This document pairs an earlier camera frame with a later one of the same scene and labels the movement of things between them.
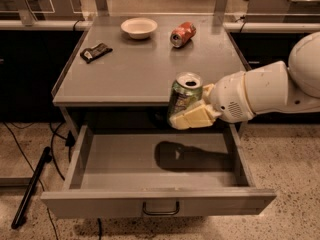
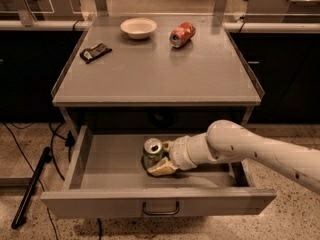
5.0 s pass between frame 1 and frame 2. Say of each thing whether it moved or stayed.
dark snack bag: stayed
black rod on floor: stayed
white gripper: moved
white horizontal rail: stayed
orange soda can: stayed
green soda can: moved
